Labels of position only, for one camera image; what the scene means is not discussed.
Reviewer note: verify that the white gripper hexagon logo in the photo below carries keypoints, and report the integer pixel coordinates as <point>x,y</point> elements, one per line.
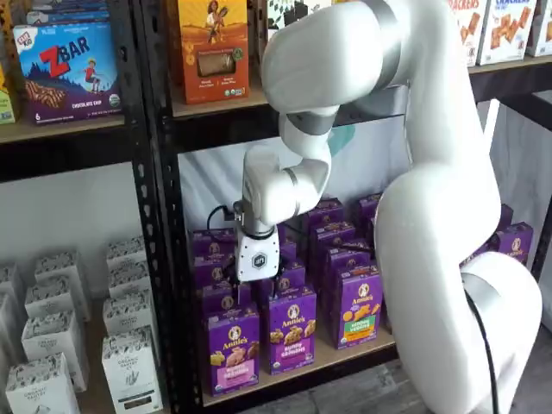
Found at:
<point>258,259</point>

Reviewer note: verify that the purple Annie's box pink patch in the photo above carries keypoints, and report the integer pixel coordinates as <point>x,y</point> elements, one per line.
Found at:
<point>233,353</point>

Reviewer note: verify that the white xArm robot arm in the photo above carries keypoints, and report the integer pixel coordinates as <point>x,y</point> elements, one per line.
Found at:
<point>431,259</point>

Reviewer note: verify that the purple Annie's snack box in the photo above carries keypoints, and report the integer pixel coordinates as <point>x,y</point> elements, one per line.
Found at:
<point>325,211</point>
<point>366,207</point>
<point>297,271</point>
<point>288,246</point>
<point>345,259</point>
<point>213,243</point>
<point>506,215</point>
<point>211,271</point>
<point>332,235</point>
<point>215,297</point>
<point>515,241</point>

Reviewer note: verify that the purple Annie's bunny grahams box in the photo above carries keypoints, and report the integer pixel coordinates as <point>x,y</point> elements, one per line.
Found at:
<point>292,332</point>

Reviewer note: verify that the purple Annie's box green patch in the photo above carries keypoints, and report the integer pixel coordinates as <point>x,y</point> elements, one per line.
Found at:
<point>360,310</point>

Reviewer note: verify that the white organic pantry box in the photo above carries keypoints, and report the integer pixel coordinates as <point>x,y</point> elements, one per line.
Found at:
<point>54,297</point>
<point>131,371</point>
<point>54,340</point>
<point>60,267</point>
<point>127,252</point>
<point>8,328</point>
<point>10,280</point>
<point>129,310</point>
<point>41,388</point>
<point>129,280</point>

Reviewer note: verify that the orange Revival snack box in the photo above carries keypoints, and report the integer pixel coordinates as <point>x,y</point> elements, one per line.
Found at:
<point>213,52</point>

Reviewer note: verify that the blue purple Zbar box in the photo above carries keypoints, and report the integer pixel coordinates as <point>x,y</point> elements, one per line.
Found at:
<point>69,10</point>
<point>69,73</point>

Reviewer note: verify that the red pretzel crackers cheddar box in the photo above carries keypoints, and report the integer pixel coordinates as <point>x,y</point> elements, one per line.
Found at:
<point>468,30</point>

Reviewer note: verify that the orange Bobo's box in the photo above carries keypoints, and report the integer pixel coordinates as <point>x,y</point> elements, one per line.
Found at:
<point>6,64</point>

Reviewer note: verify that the blue pretzel crackers salt box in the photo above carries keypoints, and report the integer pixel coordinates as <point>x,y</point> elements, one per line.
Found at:
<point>506,30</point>

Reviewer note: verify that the white cracker box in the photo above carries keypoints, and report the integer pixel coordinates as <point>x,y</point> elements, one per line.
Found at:
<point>541,26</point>

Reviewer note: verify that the black metal shelving rack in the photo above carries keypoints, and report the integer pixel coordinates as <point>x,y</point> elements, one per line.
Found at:
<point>215,133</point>
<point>64,161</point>

